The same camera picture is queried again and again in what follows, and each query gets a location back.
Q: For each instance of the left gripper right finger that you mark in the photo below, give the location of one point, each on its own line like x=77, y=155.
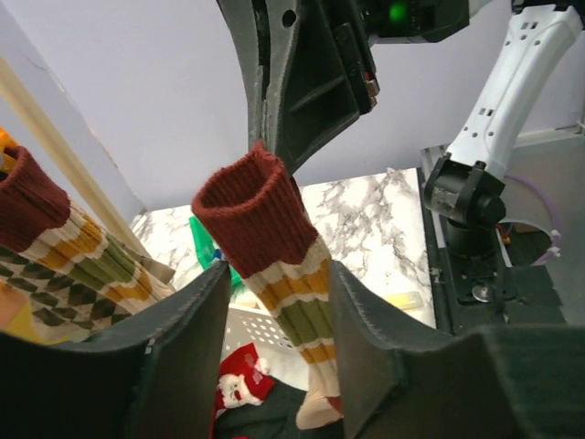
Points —
x=402, y=379

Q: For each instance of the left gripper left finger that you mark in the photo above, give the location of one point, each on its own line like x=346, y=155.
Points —
x=153, y=375

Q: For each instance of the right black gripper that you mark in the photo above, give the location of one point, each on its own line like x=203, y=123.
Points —
x=298, y=94

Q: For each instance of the beige brown argyle sock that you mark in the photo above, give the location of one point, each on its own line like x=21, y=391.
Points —
x=59, y=305

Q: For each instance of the striped argyle sock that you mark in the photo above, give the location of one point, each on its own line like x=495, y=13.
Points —
x=40, y=222

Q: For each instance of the white oval clip hanger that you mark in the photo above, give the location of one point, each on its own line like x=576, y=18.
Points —
x=8, y=162

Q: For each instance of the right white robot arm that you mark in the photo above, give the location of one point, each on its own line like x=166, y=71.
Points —
x=539, y=33

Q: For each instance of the yellow translucent tube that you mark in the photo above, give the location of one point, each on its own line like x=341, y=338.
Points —
x=405, y=301

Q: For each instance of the red santa sock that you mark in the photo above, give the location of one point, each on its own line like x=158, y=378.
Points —
x=244, y=379

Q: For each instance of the white perforated plastic basket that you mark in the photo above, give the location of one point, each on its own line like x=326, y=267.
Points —
x=249, y=325

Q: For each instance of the green plastic bin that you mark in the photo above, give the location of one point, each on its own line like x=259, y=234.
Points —
x=207, y=252

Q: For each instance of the black metal base rail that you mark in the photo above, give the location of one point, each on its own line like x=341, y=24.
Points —
x=473, y=282

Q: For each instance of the wooden clothes rack frame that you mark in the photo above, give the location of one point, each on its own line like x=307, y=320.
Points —
x=60, y=129

